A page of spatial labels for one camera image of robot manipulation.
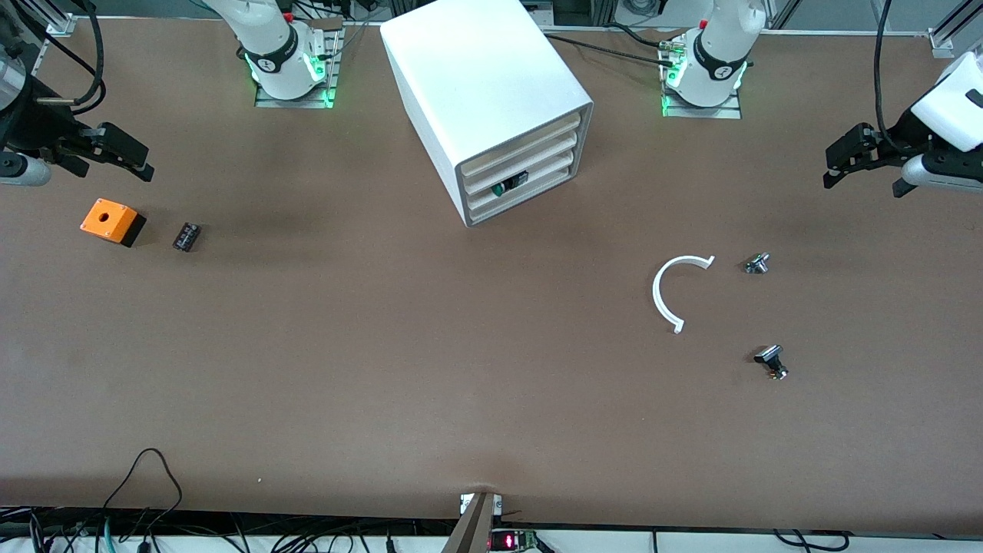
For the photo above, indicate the aluminium frame profile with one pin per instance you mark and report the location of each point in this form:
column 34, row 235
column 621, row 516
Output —
column 61, row 23
column 941, row 38

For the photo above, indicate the white metal bracket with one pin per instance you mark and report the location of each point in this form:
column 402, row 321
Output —
column 465, row 503

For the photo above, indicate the black device with red light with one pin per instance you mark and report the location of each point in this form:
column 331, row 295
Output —
column 511, row 541

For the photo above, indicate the green push button switch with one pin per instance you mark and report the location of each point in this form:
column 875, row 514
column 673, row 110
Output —
column 508, row 184

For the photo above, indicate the white curved plastic arc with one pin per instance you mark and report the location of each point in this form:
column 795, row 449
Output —
column 656, row 292

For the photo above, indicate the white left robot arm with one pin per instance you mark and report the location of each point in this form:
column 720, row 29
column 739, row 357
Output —
column 710, row 69

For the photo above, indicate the wooden post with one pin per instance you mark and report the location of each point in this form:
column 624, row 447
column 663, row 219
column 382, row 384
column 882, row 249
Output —
column 470, row 530

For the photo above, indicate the orange button enclosure box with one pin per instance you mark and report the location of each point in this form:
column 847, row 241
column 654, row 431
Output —
column 107, row 219

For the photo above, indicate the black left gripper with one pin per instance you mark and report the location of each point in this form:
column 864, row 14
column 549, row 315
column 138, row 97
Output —
column 897, row 144

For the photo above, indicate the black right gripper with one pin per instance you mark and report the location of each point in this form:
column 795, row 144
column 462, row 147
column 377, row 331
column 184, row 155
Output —
column 32, row 127

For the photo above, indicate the small black contact block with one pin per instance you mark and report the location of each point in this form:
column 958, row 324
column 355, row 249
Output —
column 186, row 236

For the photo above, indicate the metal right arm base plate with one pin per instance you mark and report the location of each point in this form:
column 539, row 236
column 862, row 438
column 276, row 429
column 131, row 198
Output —
column 265, row 102

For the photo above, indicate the small silver knob switch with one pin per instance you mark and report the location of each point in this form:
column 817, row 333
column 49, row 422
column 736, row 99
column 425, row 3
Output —
column 756, row 263

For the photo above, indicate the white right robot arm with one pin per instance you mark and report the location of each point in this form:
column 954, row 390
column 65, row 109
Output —
column 273, row 46

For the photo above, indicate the black key switch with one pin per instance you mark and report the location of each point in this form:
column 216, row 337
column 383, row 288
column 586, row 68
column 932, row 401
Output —
column 770, row 359

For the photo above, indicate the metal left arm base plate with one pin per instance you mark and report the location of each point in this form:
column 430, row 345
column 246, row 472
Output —
column 729, row 113

